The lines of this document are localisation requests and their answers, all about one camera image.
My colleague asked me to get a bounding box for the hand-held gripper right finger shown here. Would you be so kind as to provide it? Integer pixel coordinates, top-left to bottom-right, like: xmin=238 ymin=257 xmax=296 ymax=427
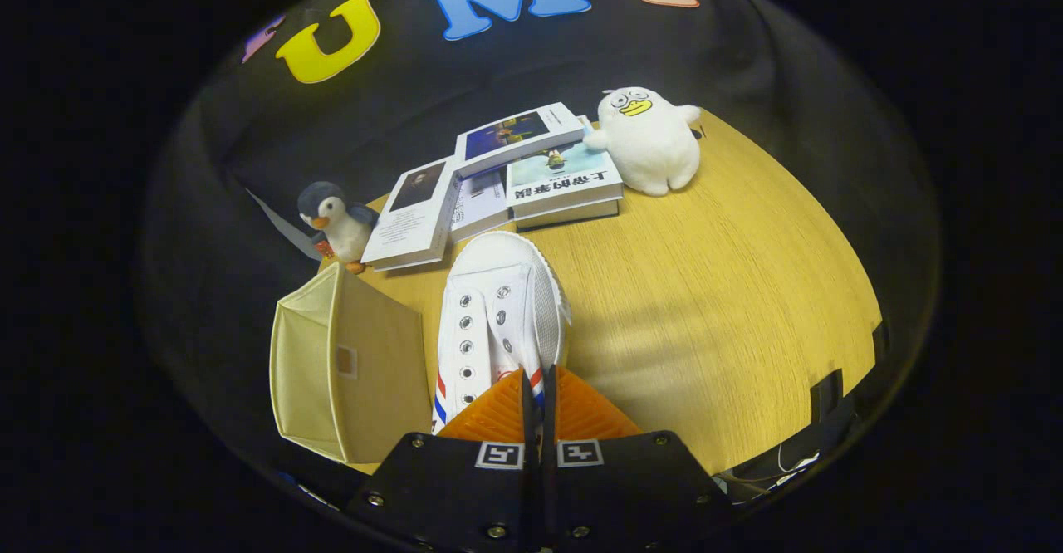
xmin=541 ymin=366 xmax=736 ymax=553

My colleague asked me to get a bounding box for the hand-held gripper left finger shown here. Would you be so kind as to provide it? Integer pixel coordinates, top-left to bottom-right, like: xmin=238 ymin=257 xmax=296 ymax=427
xmin=345 ymin=368 xmax=536 ymax=553

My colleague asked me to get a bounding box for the white canvas shoe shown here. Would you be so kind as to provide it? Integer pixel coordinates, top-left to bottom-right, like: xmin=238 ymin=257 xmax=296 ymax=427
xmin=432 ymin=232 xmax=572 ymax=436

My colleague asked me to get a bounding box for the beige fabric storage box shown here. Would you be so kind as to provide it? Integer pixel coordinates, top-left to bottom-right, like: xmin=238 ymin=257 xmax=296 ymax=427
xmin=268 ymin=262 xmax=433 ymax=465

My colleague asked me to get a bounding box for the thick white book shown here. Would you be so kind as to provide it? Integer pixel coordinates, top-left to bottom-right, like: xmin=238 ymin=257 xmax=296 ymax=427
xmin=513 ymin=198 xmax=621 ymax=232

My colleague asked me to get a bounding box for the thin white text-cover book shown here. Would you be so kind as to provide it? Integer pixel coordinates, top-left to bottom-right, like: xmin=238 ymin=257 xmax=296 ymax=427
xmin=451 ymin=167 xmax=512 ymax=243

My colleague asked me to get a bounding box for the white book with portrait cover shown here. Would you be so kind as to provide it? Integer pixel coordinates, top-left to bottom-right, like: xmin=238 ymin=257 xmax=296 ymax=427
xmin=361 ymin=157 xmax=462 ymax=272

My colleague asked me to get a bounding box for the thick book with teal cover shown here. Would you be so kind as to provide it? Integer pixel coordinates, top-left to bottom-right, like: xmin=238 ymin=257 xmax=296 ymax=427
xmin=505 ymin=142 xmax=624 ymax=218

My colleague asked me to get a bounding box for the grey penguin plush toy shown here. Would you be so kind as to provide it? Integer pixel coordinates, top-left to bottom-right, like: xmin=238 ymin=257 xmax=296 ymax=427
xmin=297 ymin=181 xmax=380 ymax=275

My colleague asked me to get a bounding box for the book with blue picture cover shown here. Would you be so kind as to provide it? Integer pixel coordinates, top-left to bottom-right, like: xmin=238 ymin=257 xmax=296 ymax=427
xmin=454 ymin=102 xmax=586 ymax=179

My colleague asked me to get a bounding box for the white duck plush toy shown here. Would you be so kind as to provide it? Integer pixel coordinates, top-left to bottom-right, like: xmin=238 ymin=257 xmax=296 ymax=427
xmin=581 ymin=87 xmax=703 ymax=198

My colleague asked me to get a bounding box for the black backdrop cloth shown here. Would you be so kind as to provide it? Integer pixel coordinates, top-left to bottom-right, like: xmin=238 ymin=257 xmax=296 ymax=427
xmin=137 ymin=0 xmax=943 ymax=496

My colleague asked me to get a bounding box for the white cable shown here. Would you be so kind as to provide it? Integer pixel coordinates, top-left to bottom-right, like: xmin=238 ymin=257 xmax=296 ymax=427
xmin=723 ymin=445 xmax=823 ymax=496

